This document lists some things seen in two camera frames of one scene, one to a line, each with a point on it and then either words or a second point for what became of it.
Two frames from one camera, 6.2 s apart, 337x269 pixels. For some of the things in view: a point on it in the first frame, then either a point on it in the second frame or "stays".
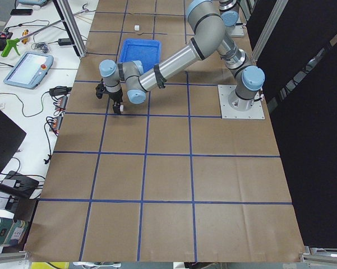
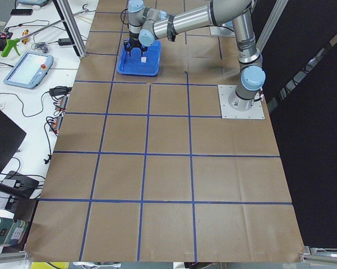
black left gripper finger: [116, 107] to [129, 50]
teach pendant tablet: [30, 70] stays
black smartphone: [21, 12] stays
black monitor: [4, 137] stays
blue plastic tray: [148, 51] stays
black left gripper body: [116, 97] to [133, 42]
